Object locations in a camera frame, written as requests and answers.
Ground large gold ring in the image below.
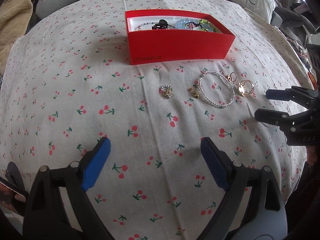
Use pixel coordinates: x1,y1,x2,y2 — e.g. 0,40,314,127
237,79,255,97

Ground clear crystal bead bracelet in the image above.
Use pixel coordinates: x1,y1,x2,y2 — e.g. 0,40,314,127
197,68,236,108

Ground green bead bracelet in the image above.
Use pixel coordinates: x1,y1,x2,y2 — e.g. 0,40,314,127
184,18,217,33

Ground blue bead bracelet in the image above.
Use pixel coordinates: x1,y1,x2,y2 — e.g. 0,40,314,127
174,17,221,33

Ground black bead charm bracelet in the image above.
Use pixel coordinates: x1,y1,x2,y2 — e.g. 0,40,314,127
137,19,176,32

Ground cherry print bed sheet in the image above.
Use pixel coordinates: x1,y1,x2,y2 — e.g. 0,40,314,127
1,0,312,239

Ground small gold earring charms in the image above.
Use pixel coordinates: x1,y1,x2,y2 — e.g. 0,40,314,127
188,86,200,99

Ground red cardboard box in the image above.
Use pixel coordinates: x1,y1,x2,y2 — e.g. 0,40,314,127
125,9,235,65

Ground beige quilted blanket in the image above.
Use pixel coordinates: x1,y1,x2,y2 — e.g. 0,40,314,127
1,0,34,75

